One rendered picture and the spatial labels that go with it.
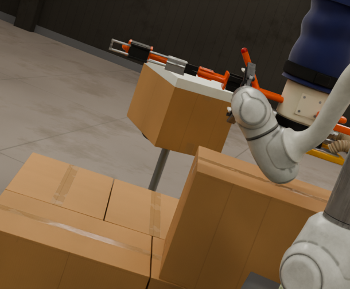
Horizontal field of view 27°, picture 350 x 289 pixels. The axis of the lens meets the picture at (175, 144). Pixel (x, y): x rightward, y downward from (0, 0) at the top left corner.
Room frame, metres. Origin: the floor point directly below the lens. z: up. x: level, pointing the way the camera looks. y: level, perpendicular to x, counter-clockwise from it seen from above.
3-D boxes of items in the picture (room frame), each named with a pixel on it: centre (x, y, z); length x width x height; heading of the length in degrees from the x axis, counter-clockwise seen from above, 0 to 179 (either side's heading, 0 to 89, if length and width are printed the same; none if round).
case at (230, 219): (2.50, -0.39, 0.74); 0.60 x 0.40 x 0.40; 91
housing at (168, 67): (2.46, 0.09, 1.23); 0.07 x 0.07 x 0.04; 4
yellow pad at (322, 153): (2.40, -0.38, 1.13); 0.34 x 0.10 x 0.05; 94
